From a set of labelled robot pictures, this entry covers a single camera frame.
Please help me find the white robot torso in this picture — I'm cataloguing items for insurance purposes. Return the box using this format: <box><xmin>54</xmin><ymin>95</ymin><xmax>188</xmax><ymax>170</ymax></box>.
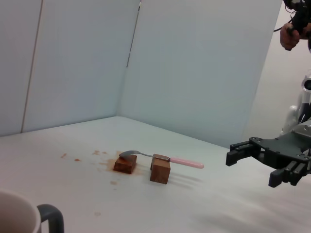
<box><xmin>280</xmin><ymin>69</ymin><xmax>311</xmax><ymax>136</ymax></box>

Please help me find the person's hand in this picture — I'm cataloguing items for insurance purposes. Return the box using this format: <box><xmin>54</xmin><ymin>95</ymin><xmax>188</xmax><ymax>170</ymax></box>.
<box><xmin>279</xmin><ymin>23</ymin><xmax>301</xmax><ymax>50</ymax></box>

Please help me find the pink handled metal spoon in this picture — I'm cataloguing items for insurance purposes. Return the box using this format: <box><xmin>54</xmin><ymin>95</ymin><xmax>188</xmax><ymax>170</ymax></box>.
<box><xmin>119</xmin><ymin>150</ymin><xmax>205</xmax><ymax>170</ymax></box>

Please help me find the stained dark wooden block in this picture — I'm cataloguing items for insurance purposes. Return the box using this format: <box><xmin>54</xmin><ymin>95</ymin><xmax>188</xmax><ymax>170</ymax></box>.
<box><xmin>113</xmin><ymin>154</ymin><xmax>138</xmax><ymax>174</ymax></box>

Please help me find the grey ceramic mug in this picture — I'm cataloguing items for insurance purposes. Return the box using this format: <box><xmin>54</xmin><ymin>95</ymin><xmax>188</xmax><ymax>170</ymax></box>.
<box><xmin>0</xmin><ymin>188</ymin><xmax>65</xmax><ymax>233</ymax></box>

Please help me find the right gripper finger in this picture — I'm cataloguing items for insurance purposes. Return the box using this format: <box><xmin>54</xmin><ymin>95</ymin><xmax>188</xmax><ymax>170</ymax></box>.
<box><xmin>225</xmin><ymin>140</ymin><xmax>266</xmax><ymax>167</ymax></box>
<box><xmin>268</xmin><ymin>155</ymin><xmax>311</xmax><ymax>188</ymax></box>

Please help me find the black handheld controller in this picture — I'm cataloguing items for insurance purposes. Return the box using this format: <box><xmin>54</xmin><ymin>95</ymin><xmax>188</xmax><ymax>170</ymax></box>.
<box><xmin>282</xmin><ymin>0</ymin><xmax>311</xmax><ymax>51</ymax></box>

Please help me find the plain light wooden block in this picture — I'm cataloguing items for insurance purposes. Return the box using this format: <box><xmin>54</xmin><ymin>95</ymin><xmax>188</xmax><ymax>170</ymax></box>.
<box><xmin>149</xmin><ymin>153</ymin><xmax>172</xmax><ymax>185</ymax></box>

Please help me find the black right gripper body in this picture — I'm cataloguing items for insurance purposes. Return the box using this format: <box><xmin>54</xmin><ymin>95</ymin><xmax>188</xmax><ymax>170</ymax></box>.
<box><xmin>249</xmin><ymin>132</ymin><xmax>311</xmax><ymax>175</ymax></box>

